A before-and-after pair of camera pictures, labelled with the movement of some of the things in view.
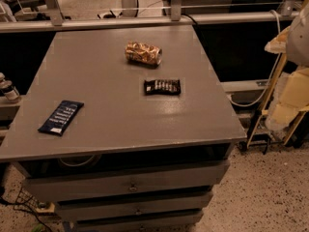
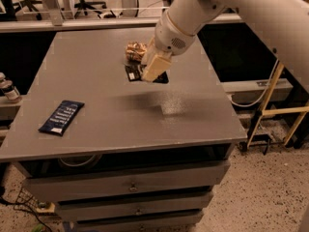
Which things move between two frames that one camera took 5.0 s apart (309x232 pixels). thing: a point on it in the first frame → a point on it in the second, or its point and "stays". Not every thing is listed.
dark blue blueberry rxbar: (62, 117) stays
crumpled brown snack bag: (144, 53) stays
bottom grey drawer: (183, 222) stays
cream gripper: (299, 43) → (169, 38)
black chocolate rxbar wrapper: (161, 86) → (134, 73)
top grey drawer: (40, 188) stays
